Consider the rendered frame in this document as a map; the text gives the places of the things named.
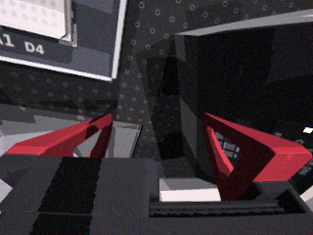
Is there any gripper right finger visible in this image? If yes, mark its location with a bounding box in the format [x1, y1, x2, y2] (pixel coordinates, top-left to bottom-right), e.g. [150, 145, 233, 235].
[201, 113, 312, 201]

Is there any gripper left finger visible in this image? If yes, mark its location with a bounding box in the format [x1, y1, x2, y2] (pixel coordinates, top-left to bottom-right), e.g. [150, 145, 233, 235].
[4, 113, 113, 158]

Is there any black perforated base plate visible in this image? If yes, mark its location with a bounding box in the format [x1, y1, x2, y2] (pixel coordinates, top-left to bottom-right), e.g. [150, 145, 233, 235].
[0, 0, 313, 179]

